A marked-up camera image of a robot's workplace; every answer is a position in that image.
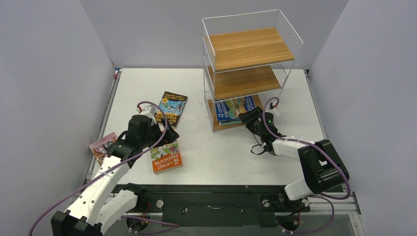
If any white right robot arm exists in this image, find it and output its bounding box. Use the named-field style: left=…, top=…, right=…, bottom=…
left=239, top=107, right=349, bottom=210

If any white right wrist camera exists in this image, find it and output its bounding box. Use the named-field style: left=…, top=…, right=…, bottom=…
left=268, top=102, right=280, bottom=118

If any blue 91-storey treehouse book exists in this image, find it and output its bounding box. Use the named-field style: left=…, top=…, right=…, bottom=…
left=215, top=96, right=255, bottom=122

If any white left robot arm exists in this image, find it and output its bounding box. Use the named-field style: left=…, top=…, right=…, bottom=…
left=51, top=114, right=179, bottom=236

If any pink book at table edge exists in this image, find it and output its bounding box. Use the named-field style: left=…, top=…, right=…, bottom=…
left=89, top=132, right=118, bottom=166

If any orange 78-storey treehouse book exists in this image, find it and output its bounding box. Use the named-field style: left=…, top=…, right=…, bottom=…
left=150, top=141, right=183, bottom=174

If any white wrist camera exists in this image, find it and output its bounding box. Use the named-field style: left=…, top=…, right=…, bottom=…
left=136, top=104, right=157, bottom=125
left=268, top=102, right=280, bottom=118

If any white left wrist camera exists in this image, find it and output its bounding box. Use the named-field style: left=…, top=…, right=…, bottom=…
left=136, top=104, right=157, bottom=125

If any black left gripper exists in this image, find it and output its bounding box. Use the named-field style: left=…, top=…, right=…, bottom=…
left=140, top=117, right=179, bottom=148

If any white wire wooden shelf rack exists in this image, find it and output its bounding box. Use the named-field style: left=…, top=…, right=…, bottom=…
left=202, top=9, right=303, bottom=132

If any aluminium frame rail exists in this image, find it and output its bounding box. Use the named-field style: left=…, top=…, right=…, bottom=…
left=61, top=185, right=365, bottom=236

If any black 169-storey treehouse book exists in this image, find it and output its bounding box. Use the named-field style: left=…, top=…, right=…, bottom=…
left=159, top=91, right=188, bottom=128

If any yellow Brideshead Revisited book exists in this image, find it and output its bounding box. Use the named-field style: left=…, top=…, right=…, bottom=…
left=218, top=119, right=242, bottom=126

